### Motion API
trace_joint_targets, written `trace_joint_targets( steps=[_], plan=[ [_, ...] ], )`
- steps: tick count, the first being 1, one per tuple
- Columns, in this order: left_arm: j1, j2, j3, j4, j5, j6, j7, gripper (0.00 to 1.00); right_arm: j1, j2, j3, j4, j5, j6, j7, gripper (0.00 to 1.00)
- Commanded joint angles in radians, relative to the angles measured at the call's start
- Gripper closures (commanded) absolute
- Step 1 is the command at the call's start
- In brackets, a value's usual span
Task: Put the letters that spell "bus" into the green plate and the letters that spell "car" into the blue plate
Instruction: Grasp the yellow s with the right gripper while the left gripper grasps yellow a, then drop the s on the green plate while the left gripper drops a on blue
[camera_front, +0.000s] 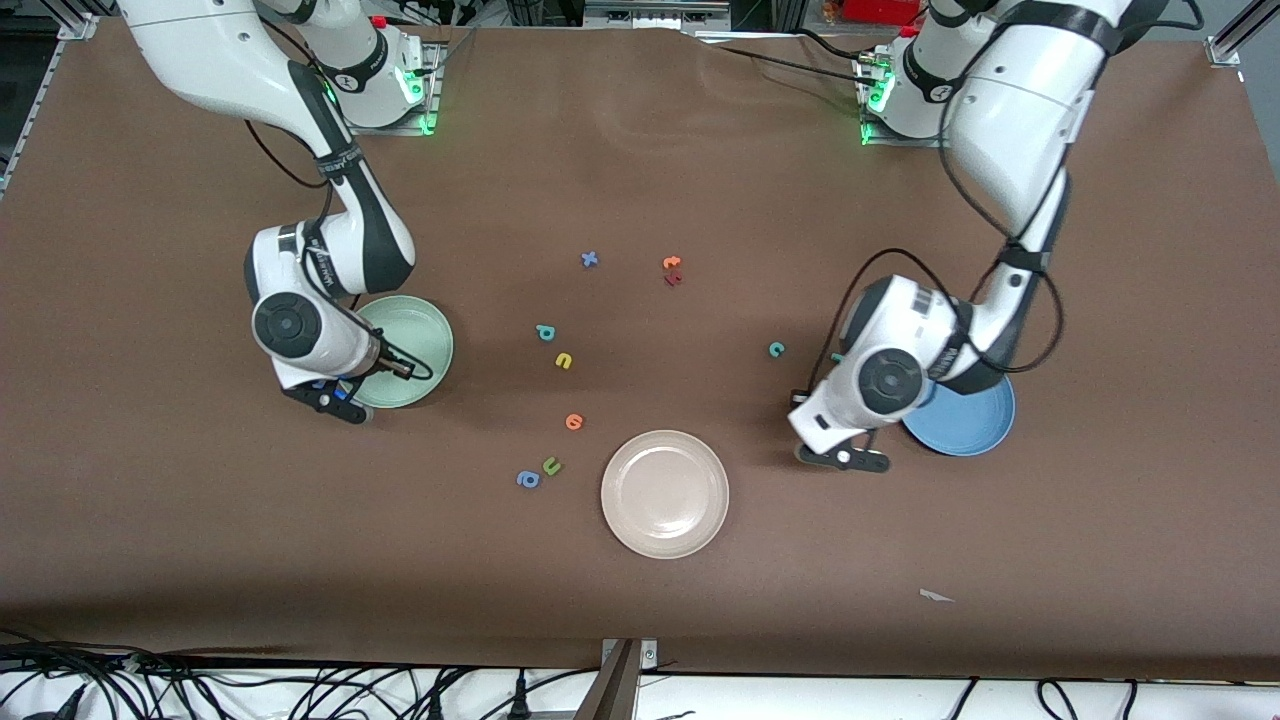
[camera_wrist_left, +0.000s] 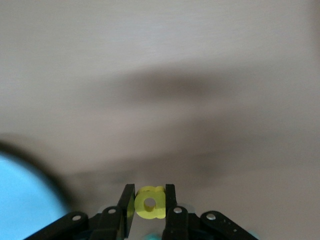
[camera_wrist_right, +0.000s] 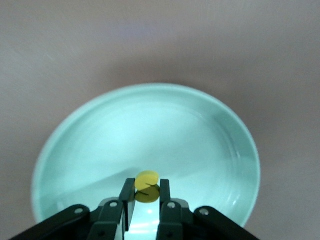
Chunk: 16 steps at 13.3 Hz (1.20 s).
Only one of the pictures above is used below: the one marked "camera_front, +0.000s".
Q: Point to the pale beige plate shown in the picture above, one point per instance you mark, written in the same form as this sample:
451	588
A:
665	495

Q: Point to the metal frame post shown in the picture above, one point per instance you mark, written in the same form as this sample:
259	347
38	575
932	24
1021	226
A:
622	690

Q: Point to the grey metal box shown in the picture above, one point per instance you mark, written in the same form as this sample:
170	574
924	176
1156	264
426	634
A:
650	8

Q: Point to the white tape scrap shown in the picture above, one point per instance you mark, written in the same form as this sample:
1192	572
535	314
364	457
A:
932	596

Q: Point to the blue foam letter a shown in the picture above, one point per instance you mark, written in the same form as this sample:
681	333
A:
522	481

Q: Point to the red box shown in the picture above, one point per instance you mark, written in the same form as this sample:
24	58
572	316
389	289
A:
880	10

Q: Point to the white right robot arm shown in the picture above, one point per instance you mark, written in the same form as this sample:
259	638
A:
200	60

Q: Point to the aluminium frame rail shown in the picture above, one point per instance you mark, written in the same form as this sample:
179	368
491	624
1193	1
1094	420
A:
1225	48
78	27

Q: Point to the green plate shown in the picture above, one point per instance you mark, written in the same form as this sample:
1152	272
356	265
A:
415	335

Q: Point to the brown table cover sheet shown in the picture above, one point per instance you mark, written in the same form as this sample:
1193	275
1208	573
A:
640	150

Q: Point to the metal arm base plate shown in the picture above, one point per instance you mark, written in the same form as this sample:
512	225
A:
435	85
905	142

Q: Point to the blue plate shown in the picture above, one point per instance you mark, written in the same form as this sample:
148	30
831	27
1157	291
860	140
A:
975	425

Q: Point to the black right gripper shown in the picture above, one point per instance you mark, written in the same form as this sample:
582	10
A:
357	381

